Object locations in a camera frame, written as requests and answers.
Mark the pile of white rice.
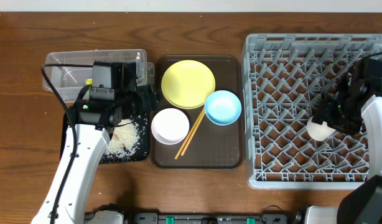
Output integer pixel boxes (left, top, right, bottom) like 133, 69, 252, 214
102, 115, 148, 160

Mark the green orange snack wrapper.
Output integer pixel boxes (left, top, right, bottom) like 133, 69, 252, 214
85, 79, 93, 86

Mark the white pink bowl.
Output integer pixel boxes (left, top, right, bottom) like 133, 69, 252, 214
151, 108, 190, 145

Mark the wooden chopstick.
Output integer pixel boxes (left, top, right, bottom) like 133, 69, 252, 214
180, 111, 206, 157
174, 108, 205, 160

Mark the white cup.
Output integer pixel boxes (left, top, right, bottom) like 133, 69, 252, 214
307, 118, 336, 141

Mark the light blue bowl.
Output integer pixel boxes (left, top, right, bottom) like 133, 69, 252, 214
204, 90, 242, 126

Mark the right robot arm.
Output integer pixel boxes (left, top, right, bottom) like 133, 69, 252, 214
304, 78, 382, 224

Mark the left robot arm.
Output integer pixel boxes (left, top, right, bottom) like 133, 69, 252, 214
32, 85, 157, 223

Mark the clear plastic waste bin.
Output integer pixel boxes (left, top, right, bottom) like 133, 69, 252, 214
45, 49, 155, 103

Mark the grey dishwasher rack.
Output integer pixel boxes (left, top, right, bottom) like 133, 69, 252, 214
241, 34, 382, 190

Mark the black plastic tray bin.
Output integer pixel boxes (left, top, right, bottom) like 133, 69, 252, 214
60, 105, 150, 164

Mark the yellow plate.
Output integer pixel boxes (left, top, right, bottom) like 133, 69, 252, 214
161, 60, 216, 109

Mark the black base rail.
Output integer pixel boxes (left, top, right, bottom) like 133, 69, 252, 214
85, 203, 307, 224

